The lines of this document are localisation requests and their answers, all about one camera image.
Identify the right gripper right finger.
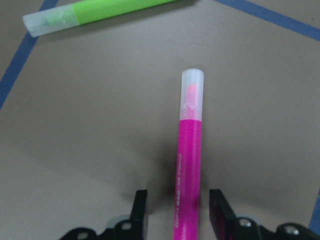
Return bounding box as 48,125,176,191
209,189,320,240

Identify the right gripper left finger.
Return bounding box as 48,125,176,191
61,189,148,240

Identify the pink highlighter pen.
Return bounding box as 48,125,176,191
172,68,204,240

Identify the brown paper table mat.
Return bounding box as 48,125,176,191
0,0,320,240

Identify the green highlighter pen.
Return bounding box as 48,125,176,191
22,0,169,37

